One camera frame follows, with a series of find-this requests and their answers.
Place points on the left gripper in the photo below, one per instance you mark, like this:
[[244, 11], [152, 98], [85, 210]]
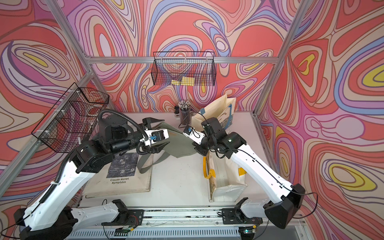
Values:
[[155, 149]]

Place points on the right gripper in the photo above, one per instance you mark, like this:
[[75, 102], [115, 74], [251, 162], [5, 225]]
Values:
[[199, 148]]

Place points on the olive green canvas bag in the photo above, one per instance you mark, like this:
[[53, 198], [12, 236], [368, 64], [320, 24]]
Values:
[[179, 146]]

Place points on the cream canvas tote bag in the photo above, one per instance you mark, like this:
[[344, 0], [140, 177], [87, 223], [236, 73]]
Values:
[[120, 177]]

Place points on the white yellow-handled bag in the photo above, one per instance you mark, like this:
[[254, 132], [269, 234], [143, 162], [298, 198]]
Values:
[[227, 180]]

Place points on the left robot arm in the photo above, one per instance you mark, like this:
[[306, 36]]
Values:
[[50, 217]]

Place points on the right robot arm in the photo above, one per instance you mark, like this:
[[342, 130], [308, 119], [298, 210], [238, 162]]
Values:
[[285, 198]]

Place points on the black cup of sticks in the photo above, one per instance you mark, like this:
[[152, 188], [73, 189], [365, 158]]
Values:
[[185, 112]]

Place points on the yellow sticky notes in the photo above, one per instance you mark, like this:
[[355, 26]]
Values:
[[184, 81]]

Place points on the cream blue-handled tote bag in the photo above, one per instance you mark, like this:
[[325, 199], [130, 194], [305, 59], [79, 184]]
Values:
[[222, 108]]

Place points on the black wire basket back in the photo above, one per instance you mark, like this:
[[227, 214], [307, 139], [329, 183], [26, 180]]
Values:
[[204, 72]]

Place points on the black wire basket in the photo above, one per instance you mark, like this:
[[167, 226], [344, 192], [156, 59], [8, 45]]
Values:
[[204, 72], [72, 119]]

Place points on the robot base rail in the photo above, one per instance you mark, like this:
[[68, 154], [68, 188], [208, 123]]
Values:
[[197, 223]]

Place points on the black wire basket left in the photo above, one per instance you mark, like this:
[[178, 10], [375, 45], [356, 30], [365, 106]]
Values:
[[72, 119]]

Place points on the aluminium frame crossbar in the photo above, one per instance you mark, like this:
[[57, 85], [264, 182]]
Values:
[[148, 60]]

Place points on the aluminium frame post right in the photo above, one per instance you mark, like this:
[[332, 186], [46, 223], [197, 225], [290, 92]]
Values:
[[297, 21]]

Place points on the aluminium frame post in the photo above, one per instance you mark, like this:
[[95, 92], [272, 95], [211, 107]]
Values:
[[69, 34], [297, 21]]

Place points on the aluminium frame post left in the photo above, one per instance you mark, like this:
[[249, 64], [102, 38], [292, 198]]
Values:
[[69, 34]]

